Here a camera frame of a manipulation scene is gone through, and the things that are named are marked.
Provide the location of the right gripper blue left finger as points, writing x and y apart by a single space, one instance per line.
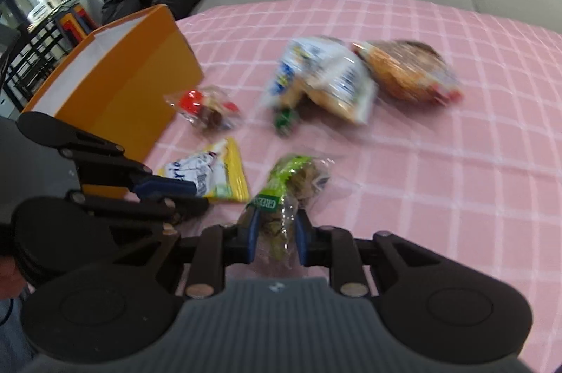
215 249

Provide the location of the green white sausage stick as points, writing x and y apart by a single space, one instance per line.
285 119

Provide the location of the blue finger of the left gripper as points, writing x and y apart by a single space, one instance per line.
155 187

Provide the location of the orange noodle snack bag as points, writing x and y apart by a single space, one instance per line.
409 71

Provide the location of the white yellow snack packet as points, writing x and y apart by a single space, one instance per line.
216 171

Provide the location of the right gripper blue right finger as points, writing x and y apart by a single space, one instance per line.
334 249

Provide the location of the orange cardboard box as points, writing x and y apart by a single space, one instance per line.
113 84

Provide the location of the person's hand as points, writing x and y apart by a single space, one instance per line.
11 280

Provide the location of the pink checkered tablecloth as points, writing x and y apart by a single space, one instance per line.
478 181

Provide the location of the small red clear candy packet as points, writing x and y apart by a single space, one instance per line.
208 109

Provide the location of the stacked coloured stools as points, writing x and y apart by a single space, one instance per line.
75 23

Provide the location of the green snack packet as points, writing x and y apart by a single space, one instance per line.
294 183

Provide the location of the white blue snack bag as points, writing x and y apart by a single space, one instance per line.
328 73

